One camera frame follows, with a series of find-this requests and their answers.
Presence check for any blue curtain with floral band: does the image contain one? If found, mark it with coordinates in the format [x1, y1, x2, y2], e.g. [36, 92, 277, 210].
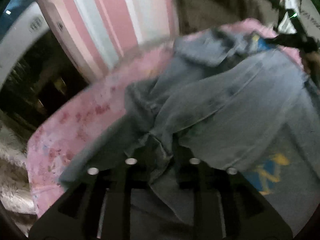
[0, 117, 38, 222]

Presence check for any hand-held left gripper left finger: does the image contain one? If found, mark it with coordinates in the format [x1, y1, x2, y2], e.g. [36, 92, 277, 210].
[29, 142, 153, 240]

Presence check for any printed denim jacket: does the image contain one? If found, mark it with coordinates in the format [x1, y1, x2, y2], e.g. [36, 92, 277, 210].
[59, 26, 320, 240]

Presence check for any grey water dispenser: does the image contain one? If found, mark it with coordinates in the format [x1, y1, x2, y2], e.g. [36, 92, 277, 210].
[0, 0, 91, 133]

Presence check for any brown blanket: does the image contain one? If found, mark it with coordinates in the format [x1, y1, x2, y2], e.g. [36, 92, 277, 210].
[172, 0, 283, 34]

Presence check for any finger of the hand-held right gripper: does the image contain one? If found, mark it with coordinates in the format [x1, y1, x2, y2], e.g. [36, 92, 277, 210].
[260, 30, 315, 55]

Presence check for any pink floral bed sheet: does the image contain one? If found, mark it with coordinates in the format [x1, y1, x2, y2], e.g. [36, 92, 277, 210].
[25, 17, 304, 218]

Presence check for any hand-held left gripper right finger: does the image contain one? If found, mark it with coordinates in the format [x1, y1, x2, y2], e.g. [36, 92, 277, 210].
[175, 140, 293, 240]

